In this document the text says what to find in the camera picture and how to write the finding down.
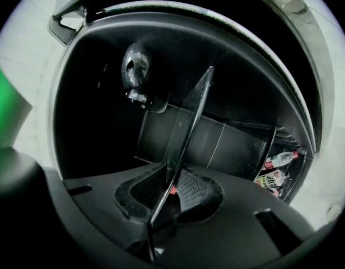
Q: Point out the clear glass fridge shelf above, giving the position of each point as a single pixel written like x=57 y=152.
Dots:
x=189 y=116

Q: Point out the silver fridge door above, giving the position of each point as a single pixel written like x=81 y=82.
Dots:
x=301 y=13

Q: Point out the dark fridge drawer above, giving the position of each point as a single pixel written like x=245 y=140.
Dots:
x=234 y=147

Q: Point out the white green-labelled drink packet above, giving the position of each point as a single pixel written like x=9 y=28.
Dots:
x=270 y=179

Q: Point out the clear bottle with red cap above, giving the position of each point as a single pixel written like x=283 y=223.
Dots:
x=280 y=159

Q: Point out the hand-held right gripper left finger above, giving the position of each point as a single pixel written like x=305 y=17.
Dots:
x=139 y=192

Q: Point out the black thermostat knob housing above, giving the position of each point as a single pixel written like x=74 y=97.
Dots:
x=134 y=69

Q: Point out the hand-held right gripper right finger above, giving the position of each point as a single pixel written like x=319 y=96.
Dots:
x=199 y=192

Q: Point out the green panel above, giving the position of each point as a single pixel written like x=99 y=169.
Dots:
x=4 y=102

